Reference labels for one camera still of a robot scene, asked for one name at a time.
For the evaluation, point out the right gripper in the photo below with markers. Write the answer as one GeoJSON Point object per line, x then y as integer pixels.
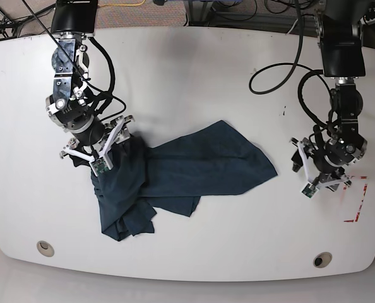
{"type": "Point", "coordinates": [96, 133]}

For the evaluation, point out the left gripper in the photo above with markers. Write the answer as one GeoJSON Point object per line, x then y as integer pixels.
{"type": "Point", "coordinates": [327, 172]}

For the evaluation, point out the dark teal T-shirt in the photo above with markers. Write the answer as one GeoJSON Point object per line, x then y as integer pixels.
{"type": "Point", "coordinates": [215, 161]}

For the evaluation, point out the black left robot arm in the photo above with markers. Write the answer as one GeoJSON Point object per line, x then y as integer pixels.
{"type": "Point", "coordinates": [335, 143]}

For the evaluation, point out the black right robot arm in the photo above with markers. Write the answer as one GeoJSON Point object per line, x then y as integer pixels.
{"type": "Point", "coordinates": [75, 105]}

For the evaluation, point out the red tape rectangle marking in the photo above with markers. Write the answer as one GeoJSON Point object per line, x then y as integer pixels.
{"type": "Point", "coordinates": [352, 199]}

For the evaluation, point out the black tripod stand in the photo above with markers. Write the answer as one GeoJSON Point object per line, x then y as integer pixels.
{"type": "Point", "coordinates": [10, 28]}

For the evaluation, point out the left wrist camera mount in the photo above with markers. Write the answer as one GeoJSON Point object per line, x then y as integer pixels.
{"type": "Point", "coordinates": [309, 169]}

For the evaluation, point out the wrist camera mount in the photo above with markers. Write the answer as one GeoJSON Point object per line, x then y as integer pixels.
{"type": "Point", "coordinates": [96, 156]}
{"type": "Point", "coordinates": [309, 169]}

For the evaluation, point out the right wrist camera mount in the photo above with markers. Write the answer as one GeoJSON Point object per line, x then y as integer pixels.
{"type": "Point", "coordinates": [96, 156]}

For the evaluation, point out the right table cable grommet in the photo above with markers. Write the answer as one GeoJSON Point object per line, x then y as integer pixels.
{"type": "Point", "coordinates": [322, 260]}

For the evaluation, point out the table cable grommet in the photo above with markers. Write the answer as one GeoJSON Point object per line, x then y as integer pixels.
{"type": "Point", "coordinates": [45, 249]}
{"type": "Point", "coordinates": [322, 260]}

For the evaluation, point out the left table cable grommet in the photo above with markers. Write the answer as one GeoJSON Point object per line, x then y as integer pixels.
{"type": "Point", "coordinates": [45, 249]}

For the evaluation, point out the grey metal frame leg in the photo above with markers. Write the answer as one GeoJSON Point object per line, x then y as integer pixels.
{"type": "Point", "coordinates": [197, 12]}

